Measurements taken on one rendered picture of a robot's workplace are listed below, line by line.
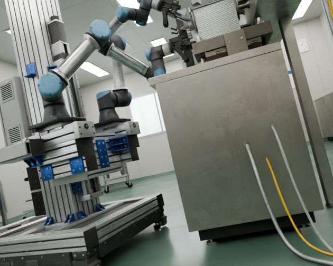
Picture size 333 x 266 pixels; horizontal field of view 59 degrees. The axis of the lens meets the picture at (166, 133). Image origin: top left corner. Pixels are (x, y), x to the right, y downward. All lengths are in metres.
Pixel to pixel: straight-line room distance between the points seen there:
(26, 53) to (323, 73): 6.61
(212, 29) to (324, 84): 6.02
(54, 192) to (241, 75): 1.35
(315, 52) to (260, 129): 6.40
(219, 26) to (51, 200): 1.50
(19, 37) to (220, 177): 1.60
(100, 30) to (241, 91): 0.84
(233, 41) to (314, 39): 6.35
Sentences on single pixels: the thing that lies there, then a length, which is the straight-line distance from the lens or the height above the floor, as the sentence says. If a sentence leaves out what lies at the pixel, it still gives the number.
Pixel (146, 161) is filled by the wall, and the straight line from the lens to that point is 7.58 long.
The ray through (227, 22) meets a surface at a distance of 1.83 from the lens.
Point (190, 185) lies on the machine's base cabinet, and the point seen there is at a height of 0.32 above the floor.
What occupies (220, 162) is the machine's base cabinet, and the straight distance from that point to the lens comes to 1.45.
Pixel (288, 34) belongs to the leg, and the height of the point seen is 1.03.
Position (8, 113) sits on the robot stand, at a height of 1.00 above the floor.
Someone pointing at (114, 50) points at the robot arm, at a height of 1.19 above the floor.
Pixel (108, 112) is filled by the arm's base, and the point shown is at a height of 0.88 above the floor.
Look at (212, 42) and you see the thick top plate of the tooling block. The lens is 1.58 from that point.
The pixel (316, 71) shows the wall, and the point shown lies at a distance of 7.69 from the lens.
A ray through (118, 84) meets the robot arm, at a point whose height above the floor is 1.08.
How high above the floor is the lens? 0.50
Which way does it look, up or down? 4 degrees up
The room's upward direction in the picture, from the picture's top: 13 degrees counter-clockwise
